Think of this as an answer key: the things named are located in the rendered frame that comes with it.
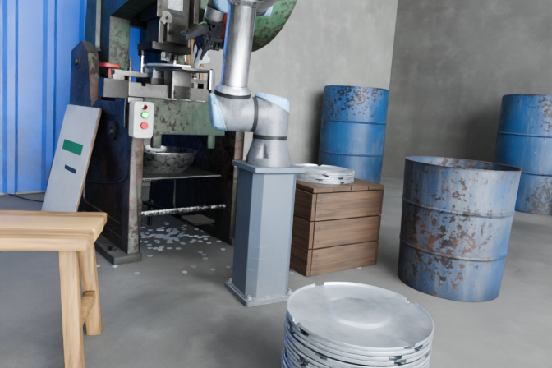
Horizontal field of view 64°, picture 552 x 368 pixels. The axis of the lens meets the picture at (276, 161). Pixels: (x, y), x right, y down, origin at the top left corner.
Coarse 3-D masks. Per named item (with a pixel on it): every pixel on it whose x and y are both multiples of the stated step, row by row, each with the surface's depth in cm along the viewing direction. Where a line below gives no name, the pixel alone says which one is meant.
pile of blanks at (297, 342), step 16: (288, 320) 87; (288, 336) 86; (304, 336) 81; (432, 336) 83; (288, 352) 85; (304, 352) 81; (320, 352) 78; (336, 352) 76; (352, 352) 75; (368, 352) 75; (384, 352) 75; (400, 352) 76; (416, 352) 78
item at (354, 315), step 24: (312, 288) 100; (336, 288) 101; (360, 288) 102; (288, 312) 86; (312, 312) 88; (336, 312) 87; (360, 312) 88; (384, 312) 89; (408, 312) 91; (336, 336) 79; (360, 336) 80; (384, 336) 80; (408, 336) 81
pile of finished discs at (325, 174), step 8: (312, 168) 189; (320, 168) 191; (328, 168) 193; (336, 168) 200; (344, 168) 200; (304, 176) 180; (312, 176) 184; (320, 176) 178; (328, 176) 181; (336, 176) 179; (344, 176) 181; (352, 176) 185
